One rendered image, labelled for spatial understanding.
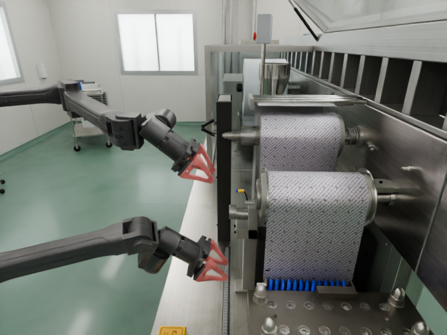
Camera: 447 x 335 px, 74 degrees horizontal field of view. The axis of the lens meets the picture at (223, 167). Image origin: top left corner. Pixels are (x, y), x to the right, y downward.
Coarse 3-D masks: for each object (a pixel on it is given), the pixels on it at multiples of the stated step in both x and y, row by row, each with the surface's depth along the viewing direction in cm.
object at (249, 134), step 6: (246, 126) 95; (252, 126) 95; (258, 126) 95; (246, 132) 93; (252, 132) 93; (258, 132) 93; (246, 138) 93; (252, 138) 93; (258, 138) 93; (246, 144) 95; (252, 144) 95; (258, 144) 95
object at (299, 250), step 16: (272, 224) 72; (288, 224) 72; (304, 224) 72; (320, 224) 72; (336, 224) 72; (352, 224) 72; (272, 240) 74; (288, 240) 74; (304, 240) 74; (320, 240) 74; (336, 240) 74; (352, 240) 74; (272, 256) 76; (288, 256) 76; (304, 256) 76; (320, 256) 76; (336, 256) 76; (352, 256) 75; (272, 272) 78; (288, 272) 78; (304, 272) 78; (320, 272) 78; (336, 272) 78; (352, 272) 77
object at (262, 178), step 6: (264, 174) 75; (264, 180) 72; (366, 180) 72; (264, 186) 71; (264, 192) 71; (264, 198) 71; (264, 204) 71; (264, 210) 72; (264, 216) 74; (366, 216) 72
